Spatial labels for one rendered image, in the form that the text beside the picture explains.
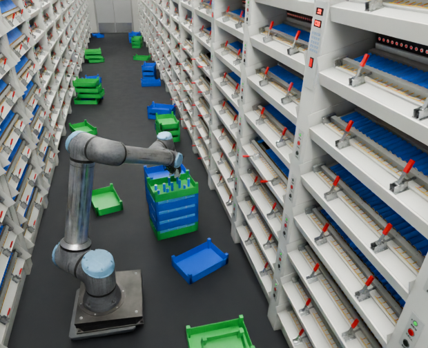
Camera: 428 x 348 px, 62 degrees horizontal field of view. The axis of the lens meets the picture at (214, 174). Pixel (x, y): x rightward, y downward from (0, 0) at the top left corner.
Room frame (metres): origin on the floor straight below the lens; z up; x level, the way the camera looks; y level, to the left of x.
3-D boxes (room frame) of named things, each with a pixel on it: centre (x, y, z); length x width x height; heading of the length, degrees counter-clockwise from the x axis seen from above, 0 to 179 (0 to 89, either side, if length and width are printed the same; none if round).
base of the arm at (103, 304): (1.28, 0.56, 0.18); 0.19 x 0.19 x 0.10
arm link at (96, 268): (1.29, 0.56, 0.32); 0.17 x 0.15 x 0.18; 61
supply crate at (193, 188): (2.05, 0.28, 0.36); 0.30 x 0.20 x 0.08; 115
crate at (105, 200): (2.32, 0.85, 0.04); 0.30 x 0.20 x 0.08; 29
